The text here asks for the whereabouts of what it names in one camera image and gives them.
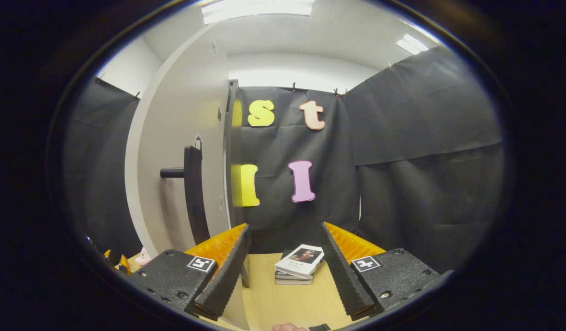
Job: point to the dark cover book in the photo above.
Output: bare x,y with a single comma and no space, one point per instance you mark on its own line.
287,276

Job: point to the small ceiling light panel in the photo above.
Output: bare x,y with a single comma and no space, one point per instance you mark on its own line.
411,44

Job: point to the beige cabinet door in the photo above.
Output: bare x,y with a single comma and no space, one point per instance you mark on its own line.
172,115

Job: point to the pink plush toy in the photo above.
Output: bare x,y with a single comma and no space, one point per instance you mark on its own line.
143,258

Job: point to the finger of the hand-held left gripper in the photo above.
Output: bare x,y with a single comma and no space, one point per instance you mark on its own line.
122,264

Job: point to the white portrait cover book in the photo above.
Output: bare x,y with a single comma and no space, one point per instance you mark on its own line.
299,263

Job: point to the black backdrop cloth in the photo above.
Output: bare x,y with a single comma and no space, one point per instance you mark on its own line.
425,193

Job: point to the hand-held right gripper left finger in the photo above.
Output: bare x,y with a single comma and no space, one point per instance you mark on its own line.
223,280

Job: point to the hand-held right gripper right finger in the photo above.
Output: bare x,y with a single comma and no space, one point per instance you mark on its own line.
342,280

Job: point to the large ceiling light panel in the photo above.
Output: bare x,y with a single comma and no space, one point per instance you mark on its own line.
257,10

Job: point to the grey cover book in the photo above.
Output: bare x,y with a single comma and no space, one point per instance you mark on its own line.
292,282

